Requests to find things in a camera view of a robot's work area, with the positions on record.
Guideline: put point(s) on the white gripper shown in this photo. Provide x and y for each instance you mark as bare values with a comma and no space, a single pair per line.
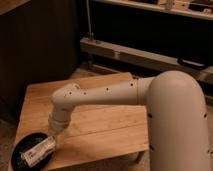
56,128

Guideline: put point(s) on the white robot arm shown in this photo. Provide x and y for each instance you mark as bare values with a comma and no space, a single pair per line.
176,109

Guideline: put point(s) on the black ceramic bowl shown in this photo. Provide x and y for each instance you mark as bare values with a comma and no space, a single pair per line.
19,164

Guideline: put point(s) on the wooden table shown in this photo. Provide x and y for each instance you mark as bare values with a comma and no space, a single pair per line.
96,132

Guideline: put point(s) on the dark wooden cabinet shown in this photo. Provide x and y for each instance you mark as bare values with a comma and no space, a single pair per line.
38,43

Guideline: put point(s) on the long grey case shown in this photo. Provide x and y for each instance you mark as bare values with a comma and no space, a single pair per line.
143,58

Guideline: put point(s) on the metal pole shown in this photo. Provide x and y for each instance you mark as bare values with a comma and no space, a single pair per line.
90,33

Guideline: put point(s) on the wooden shelf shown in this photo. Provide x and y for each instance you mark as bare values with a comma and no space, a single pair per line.
177,7

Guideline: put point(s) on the black case handle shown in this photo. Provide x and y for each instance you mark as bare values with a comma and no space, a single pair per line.
193,65

